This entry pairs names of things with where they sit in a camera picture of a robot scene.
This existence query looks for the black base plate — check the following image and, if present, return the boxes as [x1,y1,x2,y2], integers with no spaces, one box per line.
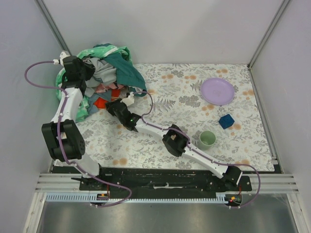
[79,168,252,199]

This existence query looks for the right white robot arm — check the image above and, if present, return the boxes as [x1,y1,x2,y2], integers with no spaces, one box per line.
[106,100,242,187]

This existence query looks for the aluminium frame rail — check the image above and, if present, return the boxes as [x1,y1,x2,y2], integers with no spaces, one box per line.
[35,173,299,194]

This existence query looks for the blue cube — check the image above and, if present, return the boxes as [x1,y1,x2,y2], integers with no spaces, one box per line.
[218,114,235,130]

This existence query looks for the purple plate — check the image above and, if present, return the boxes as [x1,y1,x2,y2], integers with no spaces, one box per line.
[200,78,235,105]

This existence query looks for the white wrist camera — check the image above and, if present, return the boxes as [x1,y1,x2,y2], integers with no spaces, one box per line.
[53,50,70,66]
[121,92,135,107]

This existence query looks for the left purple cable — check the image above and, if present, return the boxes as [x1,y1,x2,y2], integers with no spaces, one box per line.
[25,60,133,208]

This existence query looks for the floral table mat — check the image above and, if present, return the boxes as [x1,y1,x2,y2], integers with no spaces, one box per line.
[52,63,275,172]

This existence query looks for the grey zip hoodie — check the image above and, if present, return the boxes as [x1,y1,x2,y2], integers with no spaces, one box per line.
[84,57,117,97]

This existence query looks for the green cup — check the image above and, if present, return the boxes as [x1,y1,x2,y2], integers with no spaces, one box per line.
[198,131,216,150]

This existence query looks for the purple cable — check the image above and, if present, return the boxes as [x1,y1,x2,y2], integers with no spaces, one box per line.
[25,60,133,208]
[131,91,262,209]

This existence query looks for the pink patterned cloth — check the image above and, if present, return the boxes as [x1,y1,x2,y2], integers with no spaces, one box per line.
[92,82,127,98]

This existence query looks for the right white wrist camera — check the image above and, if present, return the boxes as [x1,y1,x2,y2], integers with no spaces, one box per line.
[121,92,135,107]

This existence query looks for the orange shorts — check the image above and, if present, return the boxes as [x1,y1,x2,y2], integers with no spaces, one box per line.
[93,89,121,109]

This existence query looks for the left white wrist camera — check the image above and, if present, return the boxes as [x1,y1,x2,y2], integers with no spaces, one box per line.
[53,50,70,66]

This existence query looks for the light green patterned cloth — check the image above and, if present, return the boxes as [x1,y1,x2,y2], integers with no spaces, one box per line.
[55,43,132,123]

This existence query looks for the light blue cable duct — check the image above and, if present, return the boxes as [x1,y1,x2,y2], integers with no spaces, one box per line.
[45,192,229,204]

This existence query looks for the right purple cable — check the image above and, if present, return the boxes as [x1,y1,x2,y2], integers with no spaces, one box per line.
[131,91,262,209]

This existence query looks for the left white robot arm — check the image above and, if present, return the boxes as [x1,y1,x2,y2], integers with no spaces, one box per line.
[41,51,100,178]

